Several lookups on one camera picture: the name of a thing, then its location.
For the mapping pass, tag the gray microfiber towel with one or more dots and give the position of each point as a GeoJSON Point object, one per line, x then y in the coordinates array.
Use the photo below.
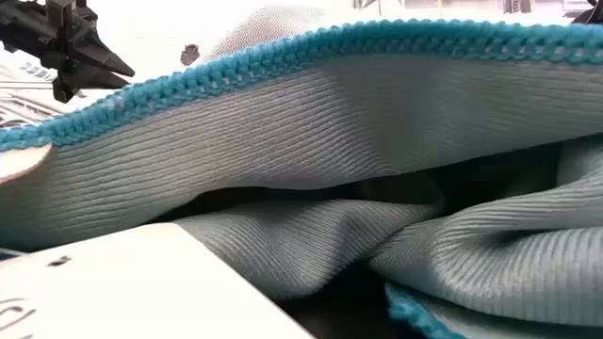
{"type": "Point", "coordinates": [264, 33]}

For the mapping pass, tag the white paper towel label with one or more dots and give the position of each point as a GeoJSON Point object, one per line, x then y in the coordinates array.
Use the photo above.
{"type": "Point", "coordinates": [141, 282]}

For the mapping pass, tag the light blue microfiber towel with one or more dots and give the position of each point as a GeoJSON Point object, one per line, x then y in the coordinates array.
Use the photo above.
{"type": "Point", "coordinates": [282, 132]}

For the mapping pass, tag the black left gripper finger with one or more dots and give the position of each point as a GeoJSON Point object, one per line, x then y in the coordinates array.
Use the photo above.
{"type": "Point", "coordinates": [75, 87]}
{"type": "Point", "coordinates": [101, 56]}

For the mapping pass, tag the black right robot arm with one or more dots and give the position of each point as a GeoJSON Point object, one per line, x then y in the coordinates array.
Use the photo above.
{"type": "Point", "coordinates": [592, 11]}

